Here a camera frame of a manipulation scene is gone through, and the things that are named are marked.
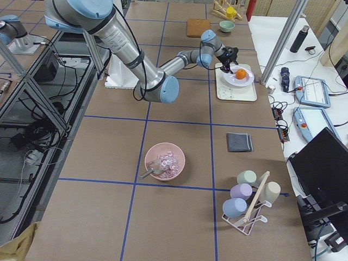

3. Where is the teach pendant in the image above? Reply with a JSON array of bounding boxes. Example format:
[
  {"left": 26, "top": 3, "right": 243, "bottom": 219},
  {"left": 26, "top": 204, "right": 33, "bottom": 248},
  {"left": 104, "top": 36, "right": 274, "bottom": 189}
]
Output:
[
  {"left": 293, "top": 107, "right": 341, "bottom": 142},
  {"left": 294, "top": 76, "right": 331, "bottom": 108}
]

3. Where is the green bowl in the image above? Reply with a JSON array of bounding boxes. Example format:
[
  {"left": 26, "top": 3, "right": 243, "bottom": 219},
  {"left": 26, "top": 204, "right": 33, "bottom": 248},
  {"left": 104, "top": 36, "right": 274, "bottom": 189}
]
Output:
[{"left": 219, "top": 20, "right": 235, "bottom": 33}]

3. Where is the red cylinder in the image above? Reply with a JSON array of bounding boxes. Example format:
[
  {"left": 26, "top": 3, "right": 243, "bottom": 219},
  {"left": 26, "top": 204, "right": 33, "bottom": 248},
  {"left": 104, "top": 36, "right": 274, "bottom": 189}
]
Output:
[{"left": 246, "top": 0, "right": 257, "bottom": 22}]

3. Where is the near teach pendant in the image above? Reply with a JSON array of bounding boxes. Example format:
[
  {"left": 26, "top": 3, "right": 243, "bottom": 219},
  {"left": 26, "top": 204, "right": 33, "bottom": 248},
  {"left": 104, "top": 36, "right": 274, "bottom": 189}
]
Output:
[{"left": 293, "top": 107, "right": 341, "bottom": 142}]

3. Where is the beige cup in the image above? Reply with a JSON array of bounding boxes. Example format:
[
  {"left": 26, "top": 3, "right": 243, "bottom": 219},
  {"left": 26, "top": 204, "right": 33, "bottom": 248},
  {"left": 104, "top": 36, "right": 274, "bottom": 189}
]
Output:
[{"left": 264, "top": 182, "right": 281, "bottom": 203}]

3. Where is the small metal cup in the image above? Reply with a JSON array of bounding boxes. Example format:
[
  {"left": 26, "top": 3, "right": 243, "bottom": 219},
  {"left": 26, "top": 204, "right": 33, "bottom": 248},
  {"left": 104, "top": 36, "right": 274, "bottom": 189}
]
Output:
[{"left": 267, "top": 85, "right": 276, "bottom": 95}]

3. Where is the wooden tray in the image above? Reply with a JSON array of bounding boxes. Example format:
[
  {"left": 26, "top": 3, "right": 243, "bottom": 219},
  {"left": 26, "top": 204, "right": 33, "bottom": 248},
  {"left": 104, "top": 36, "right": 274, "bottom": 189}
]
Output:
[{"left": 186, "top": 18, "right": 211, "bottom": 38}]

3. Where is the orange fruit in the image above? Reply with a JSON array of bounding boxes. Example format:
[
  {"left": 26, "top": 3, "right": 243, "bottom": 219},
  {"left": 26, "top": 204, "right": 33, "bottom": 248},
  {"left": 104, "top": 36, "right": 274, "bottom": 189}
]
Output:
[{"left": 235, "top": 69, "right": 247, "bottom": 80}]

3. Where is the blue cup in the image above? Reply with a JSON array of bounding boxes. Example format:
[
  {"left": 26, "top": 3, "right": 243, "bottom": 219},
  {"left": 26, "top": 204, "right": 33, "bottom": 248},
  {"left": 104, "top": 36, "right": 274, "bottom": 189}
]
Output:
[{"left": 222, "top": 198, "right": 247, "bottom": 218}]

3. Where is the aluminium frame post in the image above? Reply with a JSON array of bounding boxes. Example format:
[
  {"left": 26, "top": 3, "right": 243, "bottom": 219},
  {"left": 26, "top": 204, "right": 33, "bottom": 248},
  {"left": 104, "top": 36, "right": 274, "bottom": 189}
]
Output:
[{"left": 260, "top": 0, "right": 308, "bottom": 86}]

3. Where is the far teach pendant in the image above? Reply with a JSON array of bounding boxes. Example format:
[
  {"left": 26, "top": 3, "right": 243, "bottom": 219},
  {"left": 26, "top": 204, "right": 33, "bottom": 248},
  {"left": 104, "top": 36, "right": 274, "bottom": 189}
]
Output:
[{"left": 294, "top": 76, "right": 331, "bottom": 108}]

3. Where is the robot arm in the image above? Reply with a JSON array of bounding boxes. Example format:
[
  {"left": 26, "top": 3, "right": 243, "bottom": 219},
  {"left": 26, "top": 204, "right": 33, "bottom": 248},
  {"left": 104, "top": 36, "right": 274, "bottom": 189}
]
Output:
[{"left": 44, "top": 1, "right": 238, "bottom": 103}]

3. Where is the white plate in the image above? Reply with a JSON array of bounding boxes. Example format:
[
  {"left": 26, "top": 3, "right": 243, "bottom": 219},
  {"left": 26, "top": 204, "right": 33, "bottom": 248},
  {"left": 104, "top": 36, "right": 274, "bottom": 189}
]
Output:
[{"left": 222, "top": 64, "right": 254, "bottom": 87}]

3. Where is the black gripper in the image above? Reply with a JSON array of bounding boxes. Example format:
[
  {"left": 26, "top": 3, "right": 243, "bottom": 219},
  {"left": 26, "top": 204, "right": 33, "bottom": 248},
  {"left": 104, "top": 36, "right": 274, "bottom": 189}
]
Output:
[{"left": 217, "top": 46, "right": 239, "bottom": 74}]

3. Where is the purple cup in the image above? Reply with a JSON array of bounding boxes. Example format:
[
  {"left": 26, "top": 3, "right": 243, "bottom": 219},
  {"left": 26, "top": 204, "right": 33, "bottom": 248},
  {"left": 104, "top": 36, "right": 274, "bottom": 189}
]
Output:
[{"left": 230, "top": 183, "right": 253, "bottom": 201}]

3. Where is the wooden mug rack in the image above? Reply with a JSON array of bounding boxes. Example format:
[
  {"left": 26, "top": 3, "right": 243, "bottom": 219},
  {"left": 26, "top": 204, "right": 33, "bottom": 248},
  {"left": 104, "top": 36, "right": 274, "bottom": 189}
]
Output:
[{"left": 212, "top": 0, "right": 243, "bottom": 21}]

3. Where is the folded dark umbrella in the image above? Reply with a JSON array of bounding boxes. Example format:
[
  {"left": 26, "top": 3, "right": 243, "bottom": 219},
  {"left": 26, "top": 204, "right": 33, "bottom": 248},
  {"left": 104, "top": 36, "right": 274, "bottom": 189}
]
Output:
[{"left": 281, "top": 67, "right": 290, "bottom": 92}]

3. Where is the pink bowl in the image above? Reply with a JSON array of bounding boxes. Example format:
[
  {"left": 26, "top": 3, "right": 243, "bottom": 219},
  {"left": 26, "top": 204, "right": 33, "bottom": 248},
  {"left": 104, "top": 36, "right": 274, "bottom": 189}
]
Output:
[{"left": 144, "top": 142, "right": 185, "bottom": 181}]

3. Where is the cream bear tray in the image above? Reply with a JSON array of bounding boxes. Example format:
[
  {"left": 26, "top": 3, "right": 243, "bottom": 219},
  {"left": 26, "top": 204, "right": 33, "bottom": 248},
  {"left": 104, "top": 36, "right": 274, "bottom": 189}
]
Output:
[{"left": 215, "top": 63, "right": 257, "bottom": 102}]

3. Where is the metal scoop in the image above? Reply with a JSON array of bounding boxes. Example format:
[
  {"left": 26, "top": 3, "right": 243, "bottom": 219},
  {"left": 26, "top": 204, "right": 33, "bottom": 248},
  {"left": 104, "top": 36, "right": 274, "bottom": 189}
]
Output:
[{"left": 139, "top": 159, "right": 165, "bottom": 179}]

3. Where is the black water bottle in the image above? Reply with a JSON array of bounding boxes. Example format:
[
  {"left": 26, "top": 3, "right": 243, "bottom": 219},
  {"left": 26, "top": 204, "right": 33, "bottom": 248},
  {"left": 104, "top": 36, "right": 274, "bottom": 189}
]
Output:
[{"left": 290, "top": 26, "right": 309, "bottom": 53}]

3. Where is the folded grey cloth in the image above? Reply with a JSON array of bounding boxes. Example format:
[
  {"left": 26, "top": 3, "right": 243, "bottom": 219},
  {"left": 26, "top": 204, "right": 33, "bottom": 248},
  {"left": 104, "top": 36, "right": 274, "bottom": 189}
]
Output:
[{"left": 226, "top": 133, "right": 253, "bottom": 152}]

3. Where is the black laptop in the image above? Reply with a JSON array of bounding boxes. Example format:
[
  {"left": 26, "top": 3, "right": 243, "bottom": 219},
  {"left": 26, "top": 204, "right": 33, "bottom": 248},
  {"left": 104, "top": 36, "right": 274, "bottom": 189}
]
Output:
[{"left": 289, "top": 127, "right": 347, "bottom": 240}]

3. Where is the yellow mug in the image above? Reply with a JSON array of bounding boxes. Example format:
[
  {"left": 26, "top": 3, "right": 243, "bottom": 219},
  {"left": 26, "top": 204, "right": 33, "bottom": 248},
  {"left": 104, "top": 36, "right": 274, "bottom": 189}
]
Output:
[{"left": 226, "top": 7, "right": 237, "bottom": 19}]

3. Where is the green cup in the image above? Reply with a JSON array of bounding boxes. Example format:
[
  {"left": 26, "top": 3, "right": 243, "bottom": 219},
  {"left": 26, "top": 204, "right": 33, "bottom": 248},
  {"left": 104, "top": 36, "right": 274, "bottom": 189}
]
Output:
[{"left": 237, "top": 170, "right": 257, "bottom": 186}]

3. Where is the white cup rack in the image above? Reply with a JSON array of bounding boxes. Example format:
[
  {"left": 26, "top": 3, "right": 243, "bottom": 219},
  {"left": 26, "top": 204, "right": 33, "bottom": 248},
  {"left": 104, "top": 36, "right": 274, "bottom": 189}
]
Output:
[{"left": 222, "top": 171, "right": 272, "bottom": 235}]

